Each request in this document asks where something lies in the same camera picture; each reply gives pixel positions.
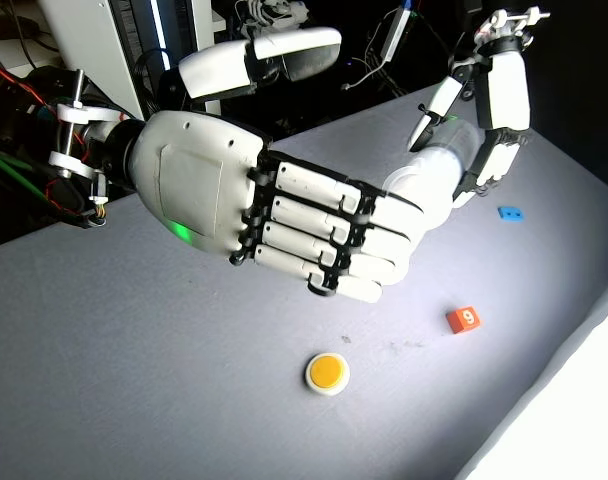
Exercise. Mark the red number cube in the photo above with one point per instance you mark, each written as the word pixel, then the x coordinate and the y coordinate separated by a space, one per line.
pixel 463 320

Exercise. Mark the grey table cloth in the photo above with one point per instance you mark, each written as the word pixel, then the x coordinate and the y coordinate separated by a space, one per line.
pixel 134 375

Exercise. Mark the large clear plastic syringe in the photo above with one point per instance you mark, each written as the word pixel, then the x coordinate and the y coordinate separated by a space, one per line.
pixel 434 170

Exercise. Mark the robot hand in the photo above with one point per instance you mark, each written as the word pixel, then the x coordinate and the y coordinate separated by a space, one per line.
pixel 194 175
pixel 506 90

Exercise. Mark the yellow button with white base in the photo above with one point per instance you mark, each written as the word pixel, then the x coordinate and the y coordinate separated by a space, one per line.
pixel 327 374

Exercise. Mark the white adapter box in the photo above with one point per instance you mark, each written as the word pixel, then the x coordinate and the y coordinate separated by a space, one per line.
pixel 394 35

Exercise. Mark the blue letter cube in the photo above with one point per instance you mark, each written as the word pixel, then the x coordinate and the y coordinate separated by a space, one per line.
pixel 510 213

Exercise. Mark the white robot body column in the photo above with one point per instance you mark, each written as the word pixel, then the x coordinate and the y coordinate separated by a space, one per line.
pixel 99 40

